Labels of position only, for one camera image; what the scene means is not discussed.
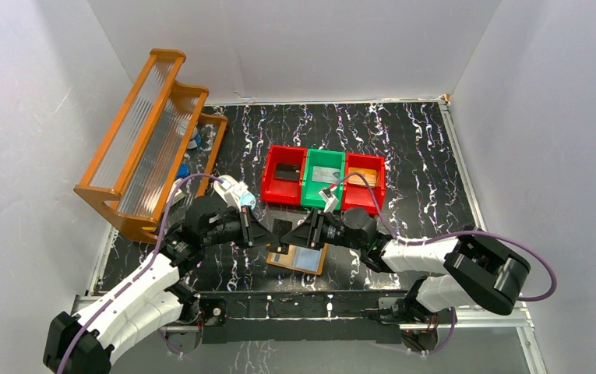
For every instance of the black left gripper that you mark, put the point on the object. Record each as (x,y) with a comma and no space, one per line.
(246,227)

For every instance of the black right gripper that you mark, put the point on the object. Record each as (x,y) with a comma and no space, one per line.
(310,231)

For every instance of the black credit card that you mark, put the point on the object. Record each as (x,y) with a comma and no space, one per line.
(281,227)

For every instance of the orange leather card holder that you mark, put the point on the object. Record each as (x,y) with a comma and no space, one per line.
(305,260)

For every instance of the white credit card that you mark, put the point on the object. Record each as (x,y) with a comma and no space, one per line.
(325,174)

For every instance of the gold credit card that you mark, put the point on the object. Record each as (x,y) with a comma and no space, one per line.
(360,176)

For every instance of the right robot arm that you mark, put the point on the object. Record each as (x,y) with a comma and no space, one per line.
(469,268)

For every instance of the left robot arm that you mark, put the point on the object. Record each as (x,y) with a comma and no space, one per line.
(153,295)

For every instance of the black card in red bin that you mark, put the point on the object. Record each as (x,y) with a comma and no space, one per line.
(287,172)

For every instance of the white blue tube package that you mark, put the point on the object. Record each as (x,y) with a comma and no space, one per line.
(234,193)

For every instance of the red plastic bin left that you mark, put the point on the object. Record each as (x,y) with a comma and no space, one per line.
(281,191)

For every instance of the green plastic bin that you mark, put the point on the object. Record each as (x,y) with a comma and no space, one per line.
(310,196)

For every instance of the white green small box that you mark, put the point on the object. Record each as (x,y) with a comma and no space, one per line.
(177,194)

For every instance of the blue cap container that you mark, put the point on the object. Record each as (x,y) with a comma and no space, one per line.
(182,172)

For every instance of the blue white bottle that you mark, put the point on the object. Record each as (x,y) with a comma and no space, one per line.
(194,139)

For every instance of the orange wooden shelf rack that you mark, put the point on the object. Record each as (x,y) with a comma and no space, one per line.
(130,177)

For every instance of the aluminium frame rail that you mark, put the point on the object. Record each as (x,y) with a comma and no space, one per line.
(418,196)

